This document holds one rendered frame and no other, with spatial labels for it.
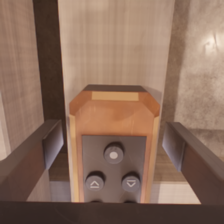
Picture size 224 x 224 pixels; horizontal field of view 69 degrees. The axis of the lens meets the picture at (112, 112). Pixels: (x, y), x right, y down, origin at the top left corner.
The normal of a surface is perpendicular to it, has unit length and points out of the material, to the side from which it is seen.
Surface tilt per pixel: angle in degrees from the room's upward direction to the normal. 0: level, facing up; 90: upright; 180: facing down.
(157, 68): 0
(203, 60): 0
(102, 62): 0
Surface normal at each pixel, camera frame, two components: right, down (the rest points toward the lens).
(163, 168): 0.03, -0.95
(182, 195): 0.00, 0.30
